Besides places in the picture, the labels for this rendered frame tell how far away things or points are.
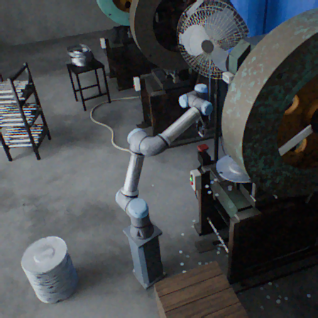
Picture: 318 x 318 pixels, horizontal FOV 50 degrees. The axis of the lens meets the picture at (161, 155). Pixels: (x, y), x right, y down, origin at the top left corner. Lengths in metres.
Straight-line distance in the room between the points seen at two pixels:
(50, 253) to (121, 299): 0.57
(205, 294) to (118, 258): 0.88
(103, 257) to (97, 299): 0.34
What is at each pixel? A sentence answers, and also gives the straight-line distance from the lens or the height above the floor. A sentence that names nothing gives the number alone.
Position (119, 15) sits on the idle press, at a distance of 4.66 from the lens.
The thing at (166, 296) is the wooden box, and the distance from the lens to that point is 2.04.
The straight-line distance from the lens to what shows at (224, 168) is 2.11.
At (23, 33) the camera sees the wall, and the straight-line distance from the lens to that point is 8.28.
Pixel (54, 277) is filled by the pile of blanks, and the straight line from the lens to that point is 2.39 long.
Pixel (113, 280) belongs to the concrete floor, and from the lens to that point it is 2.57.
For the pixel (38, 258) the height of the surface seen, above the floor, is 0.34.
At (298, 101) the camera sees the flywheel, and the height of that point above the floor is 1.40.
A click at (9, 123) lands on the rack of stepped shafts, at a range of 3.82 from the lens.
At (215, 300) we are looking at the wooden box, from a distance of 2.02.
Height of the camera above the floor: 2.08
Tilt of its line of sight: 36 degrees down
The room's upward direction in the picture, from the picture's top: 6 degrees counter-clockwise
